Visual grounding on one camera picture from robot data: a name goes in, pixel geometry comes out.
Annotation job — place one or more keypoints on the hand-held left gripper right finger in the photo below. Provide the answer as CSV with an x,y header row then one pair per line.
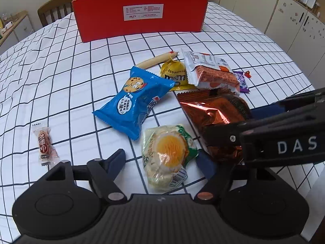
x,y
204,164

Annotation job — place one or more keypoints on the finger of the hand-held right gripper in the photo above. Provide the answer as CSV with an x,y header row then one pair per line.
x,y
265,111
223,138

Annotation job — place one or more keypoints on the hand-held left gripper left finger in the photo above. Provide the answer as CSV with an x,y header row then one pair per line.
x,y
118,158

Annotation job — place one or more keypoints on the copper foil snack packet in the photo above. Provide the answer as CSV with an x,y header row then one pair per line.
x,y
203,109

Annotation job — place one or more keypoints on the purple candy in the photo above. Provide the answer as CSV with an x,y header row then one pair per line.
x,y
241,81

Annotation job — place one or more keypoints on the egg print snack packet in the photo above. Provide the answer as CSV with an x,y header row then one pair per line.
x,y
167,147

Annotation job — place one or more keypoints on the blue cookie packet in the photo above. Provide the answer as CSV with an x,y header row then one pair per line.
x,y
134,101

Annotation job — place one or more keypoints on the white orange snack packet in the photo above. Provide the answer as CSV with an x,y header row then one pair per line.
x,y
203,63

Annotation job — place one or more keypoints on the red cardboard box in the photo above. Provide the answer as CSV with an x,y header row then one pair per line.
x,y
101,17

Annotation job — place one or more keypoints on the small brown candy packet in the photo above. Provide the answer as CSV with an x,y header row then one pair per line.
x,y
45,143

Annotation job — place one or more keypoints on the yellow candy packet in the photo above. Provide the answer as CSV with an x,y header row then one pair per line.
x,y
172,73

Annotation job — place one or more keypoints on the white cabinet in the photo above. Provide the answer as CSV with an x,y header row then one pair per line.
x,y
292,22

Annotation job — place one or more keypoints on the sausage stick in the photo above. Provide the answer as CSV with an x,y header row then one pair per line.
x,y
155,59

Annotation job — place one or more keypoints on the grey drawer cabinet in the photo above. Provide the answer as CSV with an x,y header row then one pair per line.
x,y
22,28

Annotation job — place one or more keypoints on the wooden chair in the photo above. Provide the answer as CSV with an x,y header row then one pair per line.
x,y
54,7

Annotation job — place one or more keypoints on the white cup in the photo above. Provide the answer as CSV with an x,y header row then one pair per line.
x,y
9,25

